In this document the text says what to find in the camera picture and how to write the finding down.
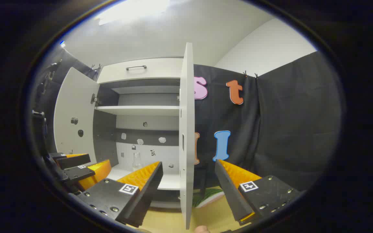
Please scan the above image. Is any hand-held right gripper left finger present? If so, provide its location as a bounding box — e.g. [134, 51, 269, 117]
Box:
[76, 161, 164, 228]

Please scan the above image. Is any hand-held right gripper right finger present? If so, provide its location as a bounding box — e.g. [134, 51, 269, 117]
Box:
[214, 159, 301, 226]

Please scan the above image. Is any clear glass bottle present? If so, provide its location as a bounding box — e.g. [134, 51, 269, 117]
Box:
[132, 152, 142, 171]

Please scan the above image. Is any camera sticker grey cabinet door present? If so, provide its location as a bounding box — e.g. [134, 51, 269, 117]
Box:
[53, 67, 100, 156]

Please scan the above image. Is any grey cabinet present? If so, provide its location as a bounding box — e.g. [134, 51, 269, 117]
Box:
[93, 58, 184, 209]

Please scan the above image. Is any headphone sticker grey cabinet door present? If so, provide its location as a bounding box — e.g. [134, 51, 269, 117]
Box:
[178, 42, 196, 230]

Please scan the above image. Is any grey cabinet shelf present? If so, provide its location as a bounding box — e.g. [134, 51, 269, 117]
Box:
[95, 105, 180, 116]
[107, 163, 181, 191]

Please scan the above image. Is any grey cabinet drawer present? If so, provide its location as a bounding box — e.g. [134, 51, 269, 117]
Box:
[96, 58, 184, 84]

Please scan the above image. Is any green white striped object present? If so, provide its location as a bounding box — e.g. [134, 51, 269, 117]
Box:
[192, 187, 225, 208]

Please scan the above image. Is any black backdrop cloth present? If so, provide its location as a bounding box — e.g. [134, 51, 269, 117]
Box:
[31, 45, 342, 198]

